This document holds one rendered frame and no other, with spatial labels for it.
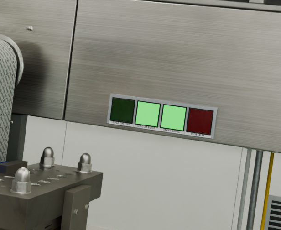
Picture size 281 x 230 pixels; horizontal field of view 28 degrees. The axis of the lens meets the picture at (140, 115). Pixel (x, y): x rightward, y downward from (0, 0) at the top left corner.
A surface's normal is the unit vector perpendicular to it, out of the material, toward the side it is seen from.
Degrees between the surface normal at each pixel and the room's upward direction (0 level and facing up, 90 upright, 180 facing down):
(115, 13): 90
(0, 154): 90
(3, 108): 90
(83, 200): 90
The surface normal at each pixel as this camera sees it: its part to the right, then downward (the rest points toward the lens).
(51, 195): 0.96, 0.14
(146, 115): -0.26, 0.02
